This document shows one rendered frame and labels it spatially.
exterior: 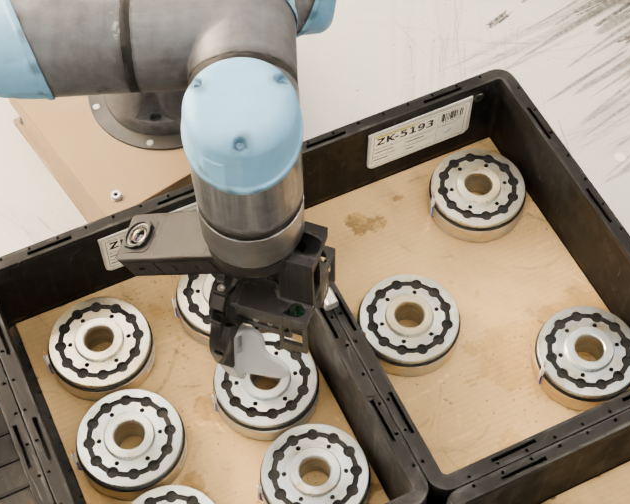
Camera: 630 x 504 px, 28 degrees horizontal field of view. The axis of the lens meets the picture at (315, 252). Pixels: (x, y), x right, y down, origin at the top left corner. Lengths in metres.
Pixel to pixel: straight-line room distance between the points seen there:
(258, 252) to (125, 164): 0.61
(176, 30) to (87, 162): 0.63
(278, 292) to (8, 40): 0.27
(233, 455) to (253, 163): 0.51
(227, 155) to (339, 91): 0.87
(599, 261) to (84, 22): 0.65
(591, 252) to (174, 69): 0.59
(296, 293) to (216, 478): 0.33
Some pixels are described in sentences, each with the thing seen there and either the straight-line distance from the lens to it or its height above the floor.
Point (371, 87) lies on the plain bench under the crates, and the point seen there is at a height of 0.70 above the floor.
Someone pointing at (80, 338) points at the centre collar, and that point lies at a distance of 1.26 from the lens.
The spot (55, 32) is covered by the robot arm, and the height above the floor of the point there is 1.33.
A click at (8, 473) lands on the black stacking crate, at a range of 1.26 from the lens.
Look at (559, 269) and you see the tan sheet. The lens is 1.35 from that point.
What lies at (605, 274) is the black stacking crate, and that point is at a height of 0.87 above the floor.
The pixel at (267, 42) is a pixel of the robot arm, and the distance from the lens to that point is 0.84.
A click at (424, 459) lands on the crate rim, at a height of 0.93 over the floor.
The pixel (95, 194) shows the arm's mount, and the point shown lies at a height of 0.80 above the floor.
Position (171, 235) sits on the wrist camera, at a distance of 0.97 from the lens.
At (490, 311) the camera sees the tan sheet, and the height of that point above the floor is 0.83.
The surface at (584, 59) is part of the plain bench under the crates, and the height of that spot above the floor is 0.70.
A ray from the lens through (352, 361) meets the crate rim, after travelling 1.16.
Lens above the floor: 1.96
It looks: 58 degrees down
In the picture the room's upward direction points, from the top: straight up
